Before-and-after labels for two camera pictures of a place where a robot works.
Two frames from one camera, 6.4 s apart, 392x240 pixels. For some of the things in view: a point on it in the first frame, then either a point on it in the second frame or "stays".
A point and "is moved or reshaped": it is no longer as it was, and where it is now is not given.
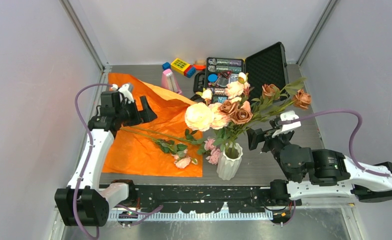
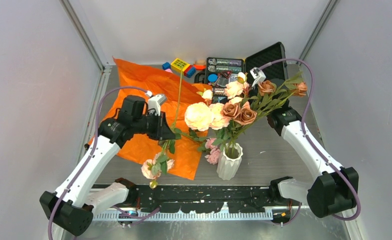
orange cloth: (166, 146) is moved or reshaped
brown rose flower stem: (271, 101) is moved or reshaped
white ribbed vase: (229, 162) stays
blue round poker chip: (212, 78) stays
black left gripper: (145, 115) -> (163, 131)
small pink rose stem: (168, 146) -> (160, 166)
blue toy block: (166, 65) stays
